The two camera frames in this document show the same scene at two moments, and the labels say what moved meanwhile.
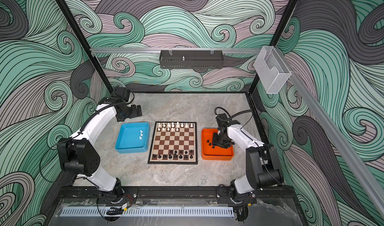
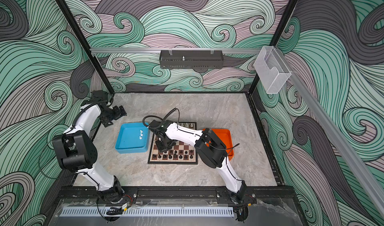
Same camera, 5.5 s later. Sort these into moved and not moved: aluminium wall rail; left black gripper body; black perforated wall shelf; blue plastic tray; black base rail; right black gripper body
Moved: left black gripper body; right black gripper body
Not moved: black perforated wall shelf; blue plastic tray; black base rail; aluminium wall rail
